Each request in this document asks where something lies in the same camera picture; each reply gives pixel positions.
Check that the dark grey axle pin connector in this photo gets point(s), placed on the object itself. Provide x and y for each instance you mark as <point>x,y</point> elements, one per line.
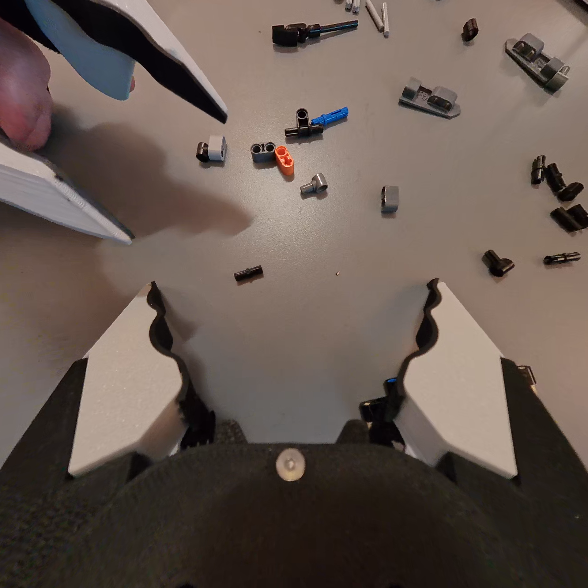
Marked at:
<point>314,184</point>

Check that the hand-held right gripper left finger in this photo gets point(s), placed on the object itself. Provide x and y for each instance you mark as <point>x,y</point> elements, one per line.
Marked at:
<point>124,395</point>

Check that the light grey two-hole liftarm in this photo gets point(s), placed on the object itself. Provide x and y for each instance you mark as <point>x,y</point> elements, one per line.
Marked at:
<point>217,148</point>

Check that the orange two-hole liftarm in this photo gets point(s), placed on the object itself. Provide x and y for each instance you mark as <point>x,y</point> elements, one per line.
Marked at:
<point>285,161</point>

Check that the black connector with axle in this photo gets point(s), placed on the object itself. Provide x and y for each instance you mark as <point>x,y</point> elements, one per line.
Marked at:
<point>287,34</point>

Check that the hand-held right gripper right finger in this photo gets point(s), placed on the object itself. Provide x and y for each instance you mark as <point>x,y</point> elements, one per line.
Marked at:
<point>459,395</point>

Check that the black elbow connector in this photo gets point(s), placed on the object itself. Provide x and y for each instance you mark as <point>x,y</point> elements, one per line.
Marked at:
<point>497,264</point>

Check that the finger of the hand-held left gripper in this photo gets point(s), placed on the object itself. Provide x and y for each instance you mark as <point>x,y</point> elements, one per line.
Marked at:
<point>142,16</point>
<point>27,183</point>

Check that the black T-shaped connector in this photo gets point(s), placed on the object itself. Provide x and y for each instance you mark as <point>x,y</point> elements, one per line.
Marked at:
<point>302,125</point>

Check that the small black bush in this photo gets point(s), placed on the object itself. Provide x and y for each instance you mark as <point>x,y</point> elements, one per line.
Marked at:
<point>470,30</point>

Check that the blue axle pin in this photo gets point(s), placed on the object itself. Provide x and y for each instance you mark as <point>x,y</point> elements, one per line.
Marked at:
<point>330,115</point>

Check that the long black pin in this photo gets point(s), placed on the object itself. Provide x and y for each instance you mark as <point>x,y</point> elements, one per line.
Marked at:
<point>561,258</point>

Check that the black friction pin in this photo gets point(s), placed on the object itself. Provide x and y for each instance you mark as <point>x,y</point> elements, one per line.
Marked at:
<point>538,170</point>
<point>555,178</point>
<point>570,192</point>

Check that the black pin connector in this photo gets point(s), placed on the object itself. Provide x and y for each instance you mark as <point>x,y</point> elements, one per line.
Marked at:
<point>579,215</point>
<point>565,219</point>

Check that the dark grey panel piece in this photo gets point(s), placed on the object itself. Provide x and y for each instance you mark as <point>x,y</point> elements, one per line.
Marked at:
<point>429,102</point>
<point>537,62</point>

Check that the grey curved slope piece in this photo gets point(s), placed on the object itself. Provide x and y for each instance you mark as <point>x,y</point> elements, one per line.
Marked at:
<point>390,198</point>

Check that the dark grey two-hole connector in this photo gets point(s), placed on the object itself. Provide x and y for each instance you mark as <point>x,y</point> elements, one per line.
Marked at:
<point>262,152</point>

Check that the person's left hand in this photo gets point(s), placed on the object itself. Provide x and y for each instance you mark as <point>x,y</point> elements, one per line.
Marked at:
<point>23,92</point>

